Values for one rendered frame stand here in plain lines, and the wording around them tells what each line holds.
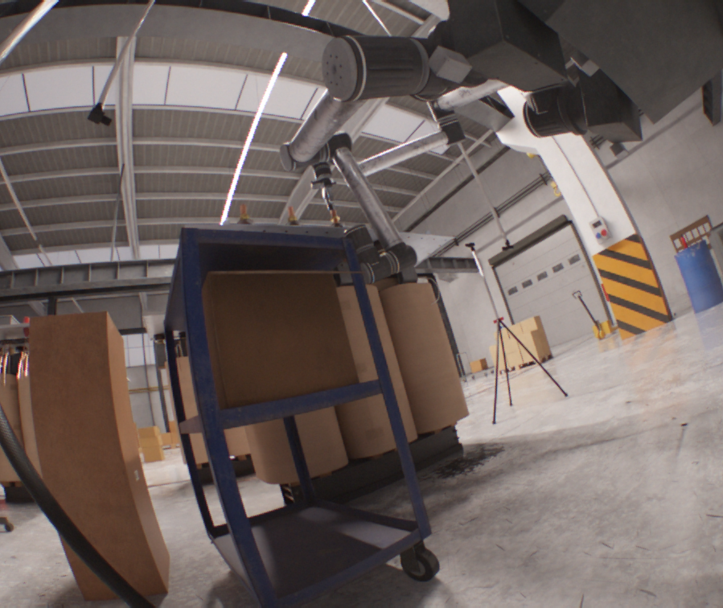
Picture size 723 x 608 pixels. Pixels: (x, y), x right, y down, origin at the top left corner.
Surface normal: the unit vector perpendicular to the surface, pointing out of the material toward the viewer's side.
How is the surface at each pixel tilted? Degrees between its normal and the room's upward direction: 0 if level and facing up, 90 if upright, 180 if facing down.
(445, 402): 90
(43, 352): 90
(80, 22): 180
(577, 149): 90
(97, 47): 174
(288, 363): 90
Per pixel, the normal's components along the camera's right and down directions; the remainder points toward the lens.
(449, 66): 0.25, 0.93
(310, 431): 0.49, -0.35
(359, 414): -0.11, -0.24
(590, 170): -0.84, 0.07
